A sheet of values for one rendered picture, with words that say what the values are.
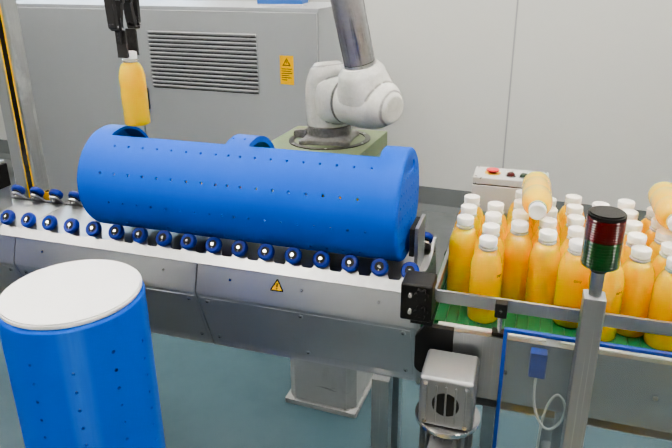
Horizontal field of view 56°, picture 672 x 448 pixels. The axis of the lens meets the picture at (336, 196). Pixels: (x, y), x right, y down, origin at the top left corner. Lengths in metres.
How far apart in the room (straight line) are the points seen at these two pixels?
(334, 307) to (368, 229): 0.24
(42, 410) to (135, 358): 0.19
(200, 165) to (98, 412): 0.62
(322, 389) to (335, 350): 0.86
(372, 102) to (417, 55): 2.39
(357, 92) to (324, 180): 0.55
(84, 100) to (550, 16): 2.84
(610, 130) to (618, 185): 0.37
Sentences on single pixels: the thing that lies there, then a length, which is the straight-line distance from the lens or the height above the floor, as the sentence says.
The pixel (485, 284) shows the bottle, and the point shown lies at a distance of 1.41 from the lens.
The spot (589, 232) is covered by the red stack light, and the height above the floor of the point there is 1.22.
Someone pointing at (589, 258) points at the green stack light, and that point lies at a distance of 1.16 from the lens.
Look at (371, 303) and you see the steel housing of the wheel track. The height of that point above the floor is 0.87.
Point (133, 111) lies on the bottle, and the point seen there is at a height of 1.29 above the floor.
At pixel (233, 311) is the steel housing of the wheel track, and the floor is 0.78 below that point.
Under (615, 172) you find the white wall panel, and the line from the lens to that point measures 4.38.
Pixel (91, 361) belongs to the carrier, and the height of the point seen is 0.95.
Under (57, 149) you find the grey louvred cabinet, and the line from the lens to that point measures 4.25.
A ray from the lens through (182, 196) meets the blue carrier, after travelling 1.63.
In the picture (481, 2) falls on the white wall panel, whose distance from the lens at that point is 4.22.
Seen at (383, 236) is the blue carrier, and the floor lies 1.06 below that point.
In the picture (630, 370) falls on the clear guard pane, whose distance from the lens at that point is 1.41.
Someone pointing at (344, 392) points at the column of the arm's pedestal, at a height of 0.10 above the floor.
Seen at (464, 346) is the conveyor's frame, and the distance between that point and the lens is 1.45.
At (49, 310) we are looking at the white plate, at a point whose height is 1.04.
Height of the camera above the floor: 1.66
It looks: 21 degrees down
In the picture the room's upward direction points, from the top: 1 degrees counter-clockwise
